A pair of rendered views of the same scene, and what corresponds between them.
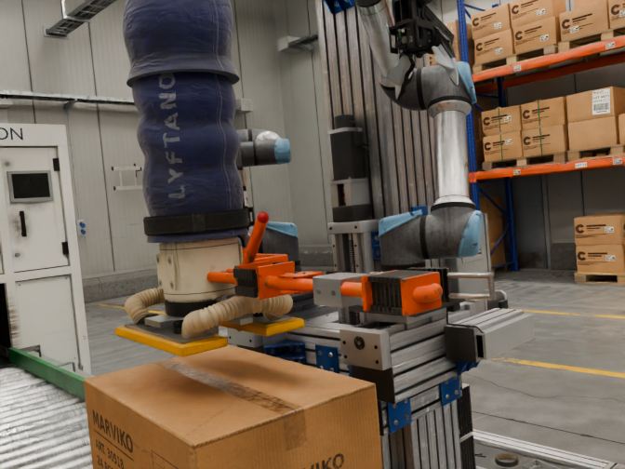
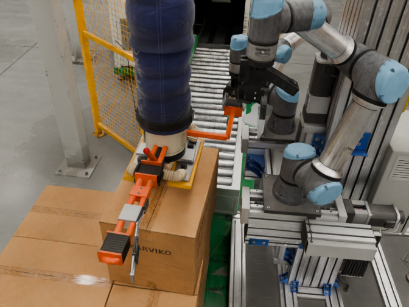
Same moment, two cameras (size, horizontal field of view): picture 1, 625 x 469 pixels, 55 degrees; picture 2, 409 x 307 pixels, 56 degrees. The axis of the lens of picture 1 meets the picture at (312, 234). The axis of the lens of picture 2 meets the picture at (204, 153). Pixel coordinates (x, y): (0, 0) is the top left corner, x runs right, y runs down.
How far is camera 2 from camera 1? 1.27 m
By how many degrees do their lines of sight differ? 55
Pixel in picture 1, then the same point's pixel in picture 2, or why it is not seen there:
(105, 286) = not seen: outside the picture
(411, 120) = not seen: hidden behind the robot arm
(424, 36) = (249, 95)
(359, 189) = (318, 103)
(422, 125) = not seen: hidden behind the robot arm
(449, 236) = (304, 187)
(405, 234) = (288, 165)
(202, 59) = (149, 45)
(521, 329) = (355, 253)
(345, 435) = (173, 247)
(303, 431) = (150, 237)
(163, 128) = (137, 72)
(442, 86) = (361, 81)
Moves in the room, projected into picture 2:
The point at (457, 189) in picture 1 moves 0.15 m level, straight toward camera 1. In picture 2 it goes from (327, 162) to (292, 174)
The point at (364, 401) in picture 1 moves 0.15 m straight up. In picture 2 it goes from (185, 240) to (185, 214)
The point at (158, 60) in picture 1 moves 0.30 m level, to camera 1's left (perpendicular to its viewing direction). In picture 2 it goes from (131, 38) to (88, 15)
